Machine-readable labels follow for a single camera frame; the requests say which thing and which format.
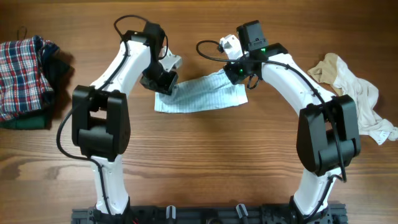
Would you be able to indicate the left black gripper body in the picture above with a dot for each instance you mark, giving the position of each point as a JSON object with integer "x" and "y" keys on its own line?
{"x": 155, "y": 76}

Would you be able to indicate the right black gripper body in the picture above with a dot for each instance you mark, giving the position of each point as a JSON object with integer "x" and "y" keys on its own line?
{"x": 236, "y": 71}

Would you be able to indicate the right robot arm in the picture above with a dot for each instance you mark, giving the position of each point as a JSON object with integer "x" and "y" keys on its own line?
{"x": 327, "y": 136}

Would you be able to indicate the navy dark folded garment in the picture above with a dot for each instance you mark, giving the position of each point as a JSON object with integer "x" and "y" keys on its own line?
{"x": 54, "y": 68}

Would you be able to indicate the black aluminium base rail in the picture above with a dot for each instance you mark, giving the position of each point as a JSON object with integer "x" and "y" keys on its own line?
{"x": 267, "y": 213}

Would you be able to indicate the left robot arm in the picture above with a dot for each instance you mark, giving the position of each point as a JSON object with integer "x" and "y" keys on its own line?
{"x": 100, "y": 119}

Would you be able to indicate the dark green folded garment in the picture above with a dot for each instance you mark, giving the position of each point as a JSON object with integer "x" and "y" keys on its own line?
{"x": 32, "y": 120}

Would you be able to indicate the left grey rail clip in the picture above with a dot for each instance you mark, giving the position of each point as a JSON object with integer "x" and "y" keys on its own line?
{"x": 170, "y": 213}

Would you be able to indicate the red plaid folded garment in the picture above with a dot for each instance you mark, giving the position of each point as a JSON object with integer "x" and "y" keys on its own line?
{"x": 24, "y": 86}

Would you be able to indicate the beige and white baby shirt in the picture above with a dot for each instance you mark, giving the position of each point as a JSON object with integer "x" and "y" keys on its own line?
{"x": 334, "y": 71}

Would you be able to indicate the grey rail clip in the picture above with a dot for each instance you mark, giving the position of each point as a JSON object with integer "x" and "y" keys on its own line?
{"x": 170, "y": 213}
{"x": 241, "y": 211}

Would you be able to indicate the right grey rail clip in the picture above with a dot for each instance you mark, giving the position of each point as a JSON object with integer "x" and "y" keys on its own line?
{"x": 241, "y": 211}

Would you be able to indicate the light blue striped baby pants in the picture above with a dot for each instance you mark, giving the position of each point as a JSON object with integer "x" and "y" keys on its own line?
{"x": 211, "y": 92}

